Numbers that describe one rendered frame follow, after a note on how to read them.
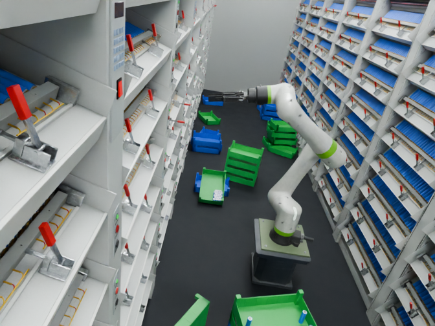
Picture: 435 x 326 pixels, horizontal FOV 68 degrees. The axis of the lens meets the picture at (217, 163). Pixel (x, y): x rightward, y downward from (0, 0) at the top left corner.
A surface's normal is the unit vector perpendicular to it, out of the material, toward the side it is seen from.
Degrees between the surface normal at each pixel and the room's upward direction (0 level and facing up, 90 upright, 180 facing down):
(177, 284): 0
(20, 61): 90
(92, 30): 90
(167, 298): 0
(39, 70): 90
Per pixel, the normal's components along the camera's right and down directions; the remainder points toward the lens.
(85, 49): -0.03, 0.47
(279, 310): 0.15, -0.87
